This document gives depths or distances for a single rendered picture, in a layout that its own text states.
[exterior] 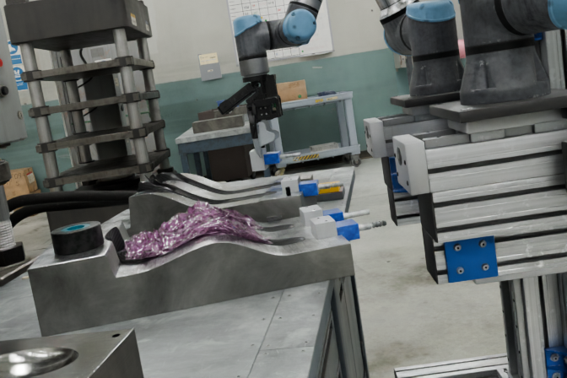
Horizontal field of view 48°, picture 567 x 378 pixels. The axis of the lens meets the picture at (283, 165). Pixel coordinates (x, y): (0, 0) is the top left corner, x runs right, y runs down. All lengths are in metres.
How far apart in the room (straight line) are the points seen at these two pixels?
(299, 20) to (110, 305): 0.80
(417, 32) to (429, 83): 0.13
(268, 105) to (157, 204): 0.42
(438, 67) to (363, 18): 6.29
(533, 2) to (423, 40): 0.60
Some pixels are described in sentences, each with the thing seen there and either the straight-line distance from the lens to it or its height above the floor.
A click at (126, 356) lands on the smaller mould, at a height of 0.85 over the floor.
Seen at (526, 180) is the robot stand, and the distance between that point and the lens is 1.15.
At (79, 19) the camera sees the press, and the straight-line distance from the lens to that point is 5.28.
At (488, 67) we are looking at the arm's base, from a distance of 1.13.
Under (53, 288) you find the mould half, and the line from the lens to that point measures 1.04.
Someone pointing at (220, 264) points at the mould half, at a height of 0.86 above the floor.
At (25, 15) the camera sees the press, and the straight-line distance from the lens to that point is 5.40.
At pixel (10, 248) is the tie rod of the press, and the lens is 1.68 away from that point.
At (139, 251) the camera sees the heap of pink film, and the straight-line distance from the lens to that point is 1.10.
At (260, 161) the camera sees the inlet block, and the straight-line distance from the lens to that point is 1.66.
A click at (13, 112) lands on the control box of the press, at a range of 2.02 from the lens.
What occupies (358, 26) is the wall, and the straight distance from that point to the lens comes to 7.86.
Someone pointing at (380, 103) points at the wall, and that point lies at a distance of 7.89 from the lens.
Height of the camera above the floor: 1.13
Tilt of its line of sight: 8 degrees down
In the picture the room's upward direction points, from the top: 9 degrees counter-clockwise
